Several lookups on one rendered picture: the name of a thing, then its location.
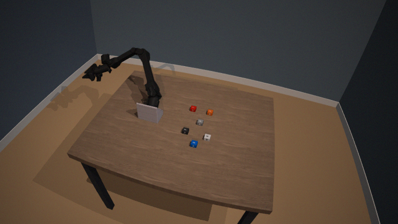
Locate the blue block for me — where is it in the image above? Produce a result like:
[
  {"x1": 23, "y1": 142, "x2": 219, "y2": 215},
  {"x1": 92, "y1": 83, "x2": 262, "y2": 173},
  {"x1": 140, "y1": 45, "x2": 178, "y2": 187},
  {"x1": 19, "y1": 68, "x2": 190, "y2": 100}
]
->
[{"x1": 190, "y1": 140, "x2": 198, "y2": 148}]

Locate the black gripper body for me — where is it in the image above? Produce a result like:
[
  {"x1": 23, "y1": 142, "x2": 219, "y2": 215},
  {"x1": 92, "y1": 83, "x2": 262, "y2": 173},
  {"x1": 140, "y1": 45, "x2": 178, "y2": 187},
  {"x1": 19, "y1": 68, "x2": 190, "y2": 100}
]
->
[{"x1": 89, "y1": 63, "x2": 103, "y2": 81}]

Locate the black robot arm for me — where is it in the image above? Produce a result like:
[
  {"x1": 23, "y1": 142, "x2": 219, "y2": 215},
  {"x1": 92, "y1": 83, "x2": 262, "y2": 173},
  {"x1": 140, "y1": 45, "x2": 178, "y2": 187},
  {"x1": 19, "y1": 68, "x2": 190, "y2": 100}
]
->
[{"x1": 101, "y1": 47, "x2": 161, "y2": 108}]

